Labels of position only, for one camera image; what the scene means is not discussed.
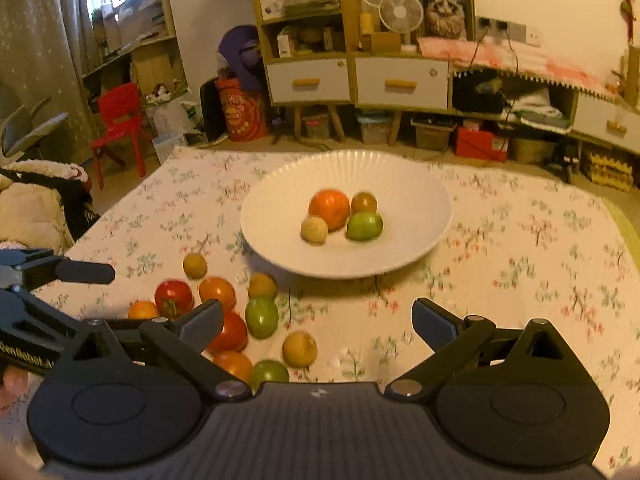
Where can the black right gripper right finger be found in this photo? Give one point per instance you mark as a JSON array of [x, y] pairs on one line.
[[463, 344]]

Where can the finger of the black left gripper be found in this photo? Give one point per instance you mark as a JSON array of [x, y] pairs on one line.
[[84, 272]]

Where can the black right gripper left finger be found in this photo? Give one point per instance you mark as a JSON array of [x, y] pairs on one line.
[[174, 345]]

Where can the red tomato with stem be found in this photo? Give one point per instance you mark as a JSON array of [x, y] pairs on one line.
[[173, 299]]

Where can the small orange fruit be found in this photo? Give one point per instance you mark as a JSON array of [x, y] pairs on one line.
[[142, 310]]

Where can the orange tomato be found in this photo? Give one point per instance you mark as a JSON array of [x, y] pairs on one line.
[[217, 288]]

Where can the tan longan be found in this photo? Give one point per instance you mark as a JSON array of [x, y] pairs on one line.
[[314, 230], [194, 266], [299, 349], [262, 285]]

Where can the green tomato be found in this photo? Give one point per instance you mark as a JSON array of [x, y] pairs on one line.
[[364, 226], [268, 371], [261, 317]]

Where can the brown round fruit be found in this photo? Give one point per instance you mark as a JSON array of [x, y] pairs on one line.
[[364, 202]]

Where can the cream fleece bundle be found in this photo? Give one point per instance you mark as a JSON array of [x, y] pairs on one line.
[[45, 205]]

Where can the floral tablecloth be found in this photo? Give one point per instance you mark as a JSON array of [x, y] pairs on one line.
[[517, 247]]

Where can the white fluted plate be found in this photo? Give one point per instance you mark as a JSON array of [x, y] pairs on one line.
[[415, 207]]

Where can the red plastic chair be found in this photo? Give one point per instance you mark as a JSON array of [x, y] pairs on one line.
[[121, 112]]

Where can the red storage box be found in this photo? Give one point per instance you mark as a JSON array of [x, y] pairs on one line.
[[481, 145]]

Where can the clear plastic storage bin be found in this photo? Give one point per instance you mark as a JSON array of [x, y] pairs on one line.
[[374, 129]]

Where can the grey curtain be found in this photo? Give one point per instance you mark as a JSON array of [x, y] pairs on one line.
[[46, 48]]

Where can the orange printed barrel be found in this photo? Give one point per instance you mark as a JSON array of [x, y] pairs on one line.
[[245, 111]]

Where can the wooden bookshelf by window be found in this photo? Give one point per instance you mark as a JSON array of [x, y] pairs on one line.
[[137, 42]]

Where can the low wooden sideboard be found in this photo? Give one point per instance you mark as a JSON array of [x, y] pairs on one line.
[[544, 104]]

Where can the purple plush toy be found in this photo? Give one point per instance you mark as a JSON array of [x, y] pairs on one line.
[[238, 55]]

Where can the pink cloth on sideboard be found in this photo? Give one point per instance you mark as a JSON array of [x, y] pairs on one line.
[[517, 59]]

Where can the white desk fan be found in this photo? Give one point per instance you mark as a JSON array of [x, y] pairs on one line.
[[403, 17]]

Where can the wooden cabinet with white drawers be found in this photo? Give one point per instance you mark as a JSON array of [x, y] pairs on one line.
[[316, 58]]

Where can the framed cat picture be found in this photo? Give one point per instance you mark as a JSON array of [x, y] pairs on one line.
[[448, 19]]

